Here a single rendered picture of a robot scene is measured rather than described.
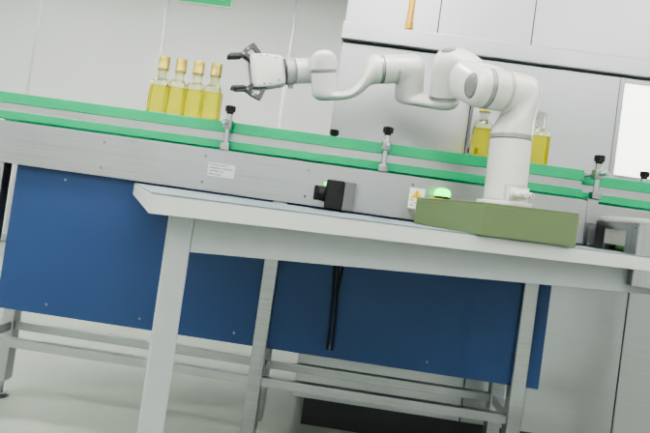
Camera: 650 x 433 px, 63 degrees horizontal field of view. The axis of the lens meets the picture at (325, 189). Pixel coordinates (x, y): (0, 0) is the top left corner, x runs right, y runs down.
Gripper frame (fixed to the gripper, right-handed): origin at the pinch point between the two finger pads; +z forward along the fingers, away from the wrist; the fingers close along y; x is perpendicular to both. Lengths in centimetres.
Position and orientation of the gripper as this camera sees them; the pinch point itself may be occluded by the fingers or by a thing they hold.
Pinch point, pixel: (232, 72)
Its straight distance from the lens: 157.7
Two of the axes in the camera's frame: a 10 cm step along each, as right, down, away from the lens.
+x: 3.2, -1.1, -9.4
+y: -1.2, -9.9, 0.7
